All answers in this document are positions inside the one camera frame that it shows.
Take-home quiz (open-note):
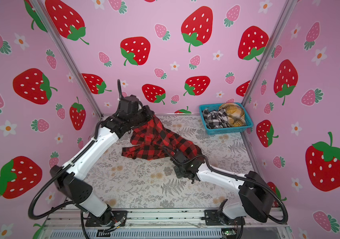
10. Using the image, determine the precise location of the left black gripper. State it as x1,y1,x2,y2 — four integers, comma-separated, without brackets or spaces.
128,107,153,131

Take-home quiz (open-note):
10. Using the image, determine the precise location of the red black plaid shirt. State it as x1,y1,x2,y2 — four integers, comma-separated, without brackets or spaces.
121,116,202,160

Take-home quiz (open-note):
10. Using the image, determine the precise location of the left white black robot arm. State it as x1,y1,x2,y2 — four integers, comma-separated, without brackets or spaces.
50,106,154,226

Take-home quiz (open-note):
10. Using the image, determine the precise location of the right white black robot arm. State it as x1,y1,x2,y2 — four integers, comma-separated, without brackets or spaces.
167,150,275,225

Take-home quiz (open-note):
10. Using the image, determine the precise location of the teal plastic basket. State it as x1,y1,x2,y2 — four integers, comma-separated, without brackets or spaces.
199,103,254,135

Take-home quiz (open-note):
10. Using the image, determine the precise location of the black white plaid shirt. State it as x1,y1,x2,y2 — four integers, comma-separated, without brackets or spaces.
202,109,230,129

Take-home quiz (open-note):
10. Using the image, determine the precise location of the yellow plaid shirt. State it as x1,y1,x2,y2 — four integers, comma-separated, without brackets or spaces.
219,103,247,127

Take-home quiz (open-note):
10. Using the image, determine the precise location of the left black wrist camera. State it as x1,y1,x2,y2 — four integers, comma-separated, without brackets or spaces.
118,95,143,115

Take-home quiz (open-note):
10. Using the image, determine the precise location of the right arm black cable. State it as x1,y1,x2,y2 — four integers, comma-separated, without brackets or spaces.
162,145,289,225

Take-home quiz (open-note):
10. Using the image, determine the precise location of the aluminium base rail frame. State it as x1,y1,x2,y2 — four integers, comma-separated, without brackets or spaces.
36,208,294,239

